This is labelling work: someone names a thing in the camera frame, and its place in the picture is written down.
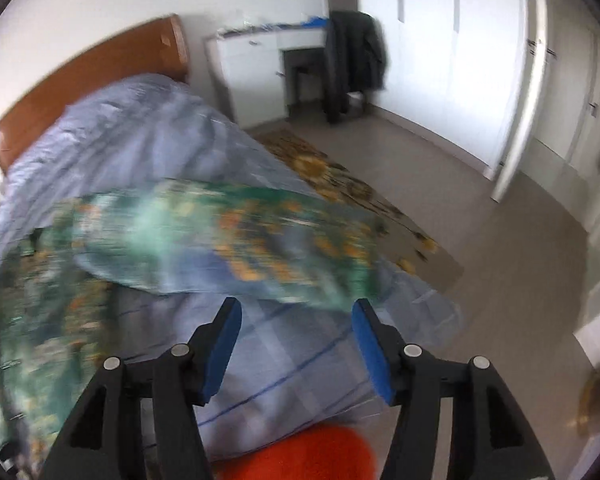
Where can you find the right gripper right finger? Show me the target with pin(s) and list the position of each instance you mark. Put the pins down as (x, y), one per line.
(491, 437)

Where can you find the small white trash bin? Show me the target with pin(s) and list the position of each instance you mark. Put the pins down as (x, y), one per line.
(357, 103)

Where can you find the orange fuzzy mat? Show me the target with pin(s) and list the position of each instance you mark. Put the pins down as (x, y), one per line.
(324, 451)

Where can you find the floral patterned floor rug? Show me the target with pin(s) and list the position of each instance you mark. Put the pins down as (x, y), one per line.
(400, 239)

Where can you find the white door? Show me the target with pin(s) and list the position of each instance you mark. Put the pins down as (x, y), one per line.
(533, 62)

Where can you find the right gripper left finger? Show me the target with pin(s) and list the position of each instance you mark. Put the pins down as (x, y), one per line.
(102, 436)

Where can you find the white desk with drawers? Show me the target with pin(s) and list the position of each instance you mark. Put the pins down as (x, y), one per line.
(248, 70)

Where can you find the green patterned silk garment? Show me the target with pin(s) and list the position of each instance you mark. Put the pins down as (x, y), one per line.
(57, 283)

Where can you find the dark jacket on chair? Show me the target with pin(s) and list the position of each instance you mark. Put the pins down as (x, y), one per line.
(354, 62)

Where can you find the white wardrobe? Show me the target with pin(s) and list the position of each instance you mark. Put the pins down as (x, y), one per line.
(453, 72)

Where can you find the brown wooden headboard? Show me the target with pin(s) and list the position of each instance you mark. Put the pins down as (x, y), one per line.
(155, 47)

